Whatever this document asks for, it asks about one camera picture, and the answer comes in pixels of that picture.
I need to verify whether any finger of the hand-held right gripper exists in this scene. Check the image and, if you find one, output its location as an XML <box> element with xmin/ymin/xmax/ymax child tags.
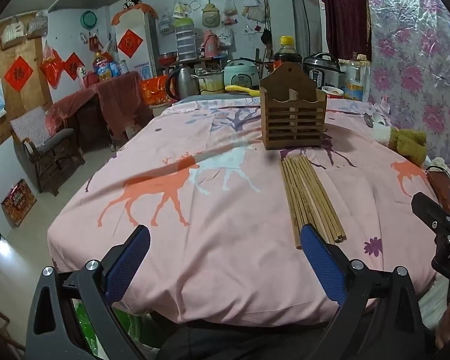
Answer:
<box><xmin>411</xmin><ymin>192</ymin><xmax>450</xmax><ymax>233</ymax></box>

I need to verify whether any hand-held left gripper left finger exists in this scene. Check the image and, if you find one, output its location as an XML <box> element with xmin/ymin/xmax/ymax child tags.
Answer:
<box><xmin>24</xmin><ymin>224</ymin><xmax>151</xmax><ymax>360</ymax></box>

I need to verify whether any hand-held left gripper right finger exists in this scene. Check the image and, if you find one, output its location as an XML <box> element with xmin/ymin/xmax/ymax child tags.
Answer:
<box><xmin>300</xmin><ymin>224</ymin><xmax>426</xmax><ymax>360</ymax></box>

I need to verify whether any bundle of wooden chopsticks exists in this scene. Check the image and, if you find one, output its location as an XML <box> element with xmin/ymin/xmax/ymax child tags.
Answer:
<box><xmin>280</xmin><ymin>153</ymin><xmax>347</xmax><ymax>250</ymax></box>

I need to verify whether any wooden chopstick holder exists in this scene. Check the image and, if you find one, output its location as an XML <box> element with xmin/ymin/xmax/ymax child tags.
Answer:
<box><xmin>259</xmin><ymin>61</ymin><xmax>328</xmax><ymax>151</ymax></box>

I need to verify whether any brown leather case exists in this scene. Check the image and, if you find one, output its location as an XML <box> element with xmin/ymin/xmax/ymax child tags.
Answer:
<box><xmin>425</xmin><ymin>169</ymin><xmax>450</xmax><ymax>214</ymax></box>

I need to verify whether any olive plush toy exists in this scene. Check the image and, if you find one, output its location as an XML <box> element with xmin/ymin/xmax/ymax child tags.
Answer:
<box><xmin>371</xmin><ymin>122</ymin><xmax>428</xmax><ymax>167</ymax></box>

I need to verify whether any green plastic bag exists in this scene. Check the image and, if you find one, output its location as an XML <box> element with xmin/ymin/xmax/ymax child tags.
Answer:
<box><xmin>71</xmin><ymin>300</ymin><xmax>154</xmax><ymax>360</ymax></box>

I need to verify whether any pink deer-print tablecloth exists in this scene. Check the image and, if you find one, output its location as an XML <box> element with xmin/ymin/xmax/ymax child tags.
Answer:
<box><xmin>47</xmin><ymin>95</ymin><xmax>441</xmax><ymax>327</ymax></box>

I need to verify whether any metal spoon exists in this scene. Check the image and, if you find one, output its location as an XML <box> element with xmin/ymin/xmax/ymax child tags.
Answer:
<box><xmin>363</xmin><ymin>112</ymin><xmax>387</xmax><ymax>126</ymax></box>

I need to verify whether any person's dark clothing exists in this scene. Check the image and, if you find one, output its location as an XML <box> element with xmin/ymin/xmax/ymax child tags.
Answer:
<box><xmin>154</xmin><ymin>319</ymin><xmax>323</xmax><ymax>360</ymax></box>

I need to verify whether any red cardboard box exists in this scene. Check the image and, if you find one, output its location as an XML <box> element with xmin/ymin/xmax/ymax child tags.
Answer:
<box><xmin>1</xmin><ymin>179</ymin><xmax>37</xmax><ymax>227</ymax></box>

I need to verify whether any floral plastic sheet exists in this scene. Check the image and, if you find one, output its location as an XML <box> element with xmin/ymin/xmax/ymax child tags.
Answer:
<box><xmin>364</xmin><ymin>0</ymin><xmax>450</xmax><ymax>181</ymax></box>

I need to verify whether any wooden armchair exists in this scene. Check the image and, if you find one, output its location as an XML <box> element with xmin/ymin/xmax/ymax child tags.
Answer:
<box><xmin>9</xmin><ymin>106</ymin><xmax>86</xmax><ymax>196</ymax></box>

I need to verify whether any clear cooking oil bottle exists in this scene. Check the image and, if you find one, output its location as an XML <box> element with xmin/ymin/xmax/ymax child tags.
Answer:
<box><xmin>344</xmin><ymin>52</ymin><xmax>372</xmax><ymax>102</ymax></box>

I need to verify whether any red instant noodle bowl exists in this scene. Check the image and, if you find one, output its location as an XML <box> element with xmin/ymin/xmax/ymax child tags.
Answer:
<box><xmin>321</xmin><ymin>85</ymin><xmax>346</xmax><ymax>99</ymax></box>

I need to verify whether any red-covered side table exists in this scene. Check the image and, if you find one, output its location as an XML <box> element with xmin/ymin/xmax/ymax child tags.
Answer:
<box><xmin>47</xmin><ymin>71</ymin><xmax>143</xmax><ymax>139</ymax></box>

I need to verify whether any orange plastic bag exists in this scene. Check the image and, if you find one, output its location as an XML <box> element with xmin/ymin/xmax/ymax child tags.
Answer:
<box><xmin>140</xmin><ymin>76</ymin><xmax>173</xmax><ymax>106</ymax></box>

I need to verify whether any black electric pressure cooker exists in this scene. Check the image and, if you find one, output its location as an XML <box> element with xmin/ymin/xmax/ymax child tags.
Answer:
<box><xmin>303</xmin><ymin>52</ymin><xmax>341</xmax><ymax>90</ymax></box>

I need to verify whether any steel electric kettle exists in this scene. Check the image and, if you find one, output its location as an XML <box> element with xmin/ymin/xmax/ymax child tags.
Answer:
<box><xmin>166</xmin><ymin>65</ymin><xmax>200</xmax><ymax>100</ymax></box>

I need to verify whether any cream pot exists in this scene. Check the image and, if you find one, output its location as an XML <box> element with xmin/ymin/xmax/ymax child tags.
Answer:
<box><xmin>191</xmin><ymin>73</ymin><xmax>226</xmax><ymax>95</ymax></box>

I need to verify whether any yellow oil jug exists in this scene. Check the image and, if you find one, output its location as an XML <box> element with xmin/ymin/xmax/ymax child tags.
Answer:
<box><xmin>93</xmin><ymin>52</ymin><xmax>115</xmax><ymax>80</ymax></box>

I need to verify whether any yellow rice paddle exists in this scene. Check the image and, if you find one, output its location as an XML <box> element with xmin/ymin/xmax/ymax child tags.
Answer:
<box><xmin>225</xmin><ymin>84</ymin><xmax>261</xmax><ymax>97</ymax></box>

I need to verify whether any red diamond paper poster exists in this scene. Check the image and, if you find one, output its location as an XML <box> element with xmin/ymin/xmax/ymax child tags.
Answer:
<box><xmin>117</xmin><ymin>29</ymin><xmax>143</xmax><ymax>59</ymax></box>
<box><xmin>63</xmin><ymin>52</ymin><xmax>85</xmax><ymax>80</ymax></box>
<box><xmin>4</xmin><ymin>56</ymin><xmax>34</xmax><ymax>91</ymax></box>

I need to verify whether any pale rice cooker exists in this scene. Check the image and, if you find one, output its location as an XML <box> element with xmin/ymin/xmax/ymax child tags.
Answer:
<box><xmin>224</xmin><ymin>58</ymin><xmax>262</xmax><ymax>90</ymax></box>

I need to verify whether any dark yellow-capped sauce bottle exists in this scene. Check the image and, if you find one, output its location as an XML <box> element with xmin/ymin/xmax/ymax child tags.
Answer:
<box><xmin>273</xmin><ymin>36</ymin><xmax>304</xmax><ymax>74</ymax></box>

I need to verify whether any white refrigerator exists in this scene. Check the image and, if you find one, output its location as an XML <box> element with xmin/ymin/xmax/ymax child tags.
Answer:
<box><xmin>114</xmin><ymin>7</ymin><xmax>160</xmax><ymax>79</ymax></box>

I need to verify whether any dark red curtain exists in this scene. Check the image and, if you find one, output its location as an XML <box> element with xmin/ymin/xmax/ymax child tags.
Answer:
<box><xmin>319</xmin><ymin>0</ymin><xmax>372</xmax><ymax>62</ymax></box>

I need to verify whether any tiered food carrier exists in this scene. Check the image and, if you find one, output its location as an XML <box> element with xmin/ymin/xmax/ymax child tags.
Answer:
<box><xmin>173</xmin><ymin>18</ymin><xmax>200</xmax><ymax>61</ymax></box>

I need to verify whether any pink thermos jug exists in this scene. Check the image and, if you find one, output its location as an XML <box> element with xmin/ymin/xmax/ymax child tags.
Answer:
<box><xmin>202</xmin><ymin>29</ymin><xmax>221</xmax><ymax>58</ymax></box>

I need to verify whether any green round plate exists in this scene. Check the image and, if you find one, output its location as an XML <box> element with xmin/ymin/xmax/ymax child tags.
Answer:
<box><xmin>80</xmin><ymin>10</ymin><xmax>98</xmax><ymax>30</ymax></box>

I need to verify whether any grey woven handbag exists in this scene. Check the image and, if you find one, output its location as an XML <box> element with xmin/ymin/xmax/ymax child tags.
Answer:
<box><xmin>25</xmin><ymin>12</ymin><xmax>49</xmax><ymax>40</ymax></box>

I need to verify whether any white woven handbag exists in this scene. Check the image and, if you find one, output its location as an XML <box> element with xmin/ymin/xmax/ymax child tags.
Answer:
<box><xmin>0</xmin><ymin>18</ymin><xmax>26</xmax><ymax>47</ymax></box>

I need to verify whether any yellow hanging bag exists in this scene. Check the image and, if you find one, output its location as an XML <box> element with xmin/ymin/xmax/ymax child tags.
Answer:
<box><xmin>202</xmin><ymin>0</ymin><xmax>221</xmax><ymax>27</ymax></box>

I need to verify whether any white hanging plastic bag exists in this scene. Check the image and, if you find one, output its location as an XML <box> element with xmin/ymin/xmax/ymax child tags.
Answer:
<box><xmin>243</xmin><ymin>0</ymin><xmax>263</xmax><ymax>23</ymax></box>

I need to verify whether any clear hanging bag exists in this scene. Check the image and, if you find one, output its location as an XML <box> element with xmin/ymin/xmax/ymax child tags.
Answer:
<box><xmin>222</xmin><ymin>0</ymin><xmax>238</xmax><ymax>27</ymax></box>

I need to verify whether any brown wall board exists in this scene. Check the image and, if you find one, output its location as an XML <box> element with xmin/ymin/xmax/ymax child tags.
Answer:
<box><xmin>0</xmin><ymin>19</ymin><xmax>55</xmax><ymax>154</ymax></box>

